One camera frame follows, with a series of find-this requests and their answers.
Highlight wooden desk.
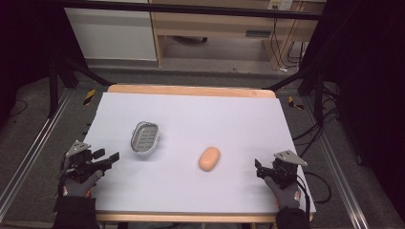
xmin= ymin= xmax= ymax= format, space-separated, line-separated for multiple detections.
xmin=148 ymin=0 xmax=327 ymax=71

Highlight white cabinet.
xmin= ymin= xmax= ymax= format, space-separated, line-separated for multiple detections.
xmin=64 ymin=6 xmax=159 ymax=62

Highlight grey soap dish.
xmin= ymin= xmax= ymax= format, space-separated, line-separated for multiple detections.
xmin=130 ymin=120 xmax=160 ymax=156

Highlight metal floor rail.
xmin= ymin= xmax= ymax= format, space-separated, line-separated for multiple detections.
xmin=0 ymin=88 xmax=75 ymax=221
xmin=301 ymin=94 xmax=372 ymax=229

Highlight black hanging cables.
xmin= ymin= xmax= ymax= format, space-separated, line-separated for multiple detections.
xmin=269 ymin=17 xmax=308 ymax=73

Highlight black curtain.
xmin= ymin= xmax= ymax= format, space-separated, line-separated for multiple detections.
xmin=302 ymin=0 xmax=405 ymax=222
xmin=0 ymin=0 xmax=70 ymax=127

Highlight yellow black tape strip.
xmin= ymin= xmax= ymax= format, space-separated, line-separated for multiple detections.
xmin=288 ymin=95 xmax=306 ymax=111
xmin=82 ymin=88 xmax=96 ymax=106

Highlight black metal crossbar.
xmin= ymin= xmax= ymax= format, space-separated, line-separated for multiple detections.
xmin=47 ymin=0 xmax=323 ymax=22

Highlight black floor cables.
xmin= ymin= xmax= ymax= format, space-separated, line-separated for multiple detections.
xmin=291 ymin=82 xmax=341 ymax=158

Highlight white power strip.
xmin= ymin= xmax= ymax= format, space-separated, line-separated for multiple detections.
xmin=267 ymin=0 xmax=293 ymax=10

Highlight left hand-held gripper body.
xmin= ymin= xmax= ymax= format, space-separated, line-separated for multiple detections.
xmin=61 ymin=139 xmax=103 ymax=184

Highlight person's left hand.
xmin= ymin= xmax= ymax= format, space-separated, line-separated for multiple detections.
xmin=61 ymin=169 xmax=105 ymax=198

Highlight white table mat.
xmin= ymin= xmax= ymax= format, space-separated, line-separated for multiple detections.
xmin=83 ymin=92 xmax=317 ymax=215

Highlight person's right hand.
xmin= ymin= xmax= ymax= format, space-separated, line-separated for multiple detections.
xmin=264 ymin=176 xmax=303 ymax=212

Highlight black metal stand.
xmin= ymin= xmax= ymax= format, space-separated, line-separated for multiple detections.
xmin=262 ymin=62 xmax=327 ymax=126
xmin=47 ymin=56 xmax=113 ymax=119

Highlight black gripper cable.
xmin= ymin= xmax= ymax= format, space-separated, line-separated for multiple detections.
xmin=294 ymin=171 xmax=332 ymax=220

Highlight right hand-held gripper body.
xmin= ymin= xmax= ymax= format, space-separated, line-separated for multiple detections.
xmin=269 ymin=149 xmax=309 ymax=190

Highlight thin black floor cable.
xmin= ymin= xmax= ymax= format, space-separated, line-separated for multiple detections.
xmin=9 ymin=98 xmax=30 ymax=118

